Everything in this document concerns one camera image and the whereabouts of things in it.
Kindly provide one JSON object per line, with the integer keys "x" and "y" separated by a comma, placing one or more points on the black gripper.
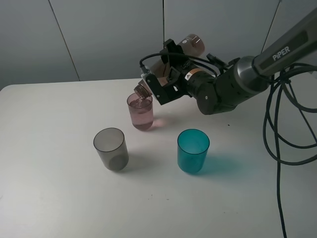
{"x": 187, "y": 78}

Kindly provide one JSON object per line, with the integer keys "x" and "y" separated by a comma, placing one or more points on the brown translucent plastic bottle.
{"x": 154, "y": 63}

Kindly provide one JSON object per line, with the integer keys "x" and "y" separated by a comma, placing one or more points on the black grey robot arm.
{"x": 219, "y": 87}

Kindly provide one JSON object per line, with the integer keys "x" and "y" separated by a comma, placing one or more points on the pink translucent plastic cup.
{"x": 141, "y": 111}

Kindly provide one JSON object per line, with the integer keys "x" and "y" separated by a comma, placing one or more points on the teal translucent plastic cup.
{"x": 192, "y": 148}

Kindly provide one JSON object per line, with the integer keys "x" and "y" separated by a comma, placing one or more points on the grey translucent plastic cup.
{"x": 111, "y": 147}

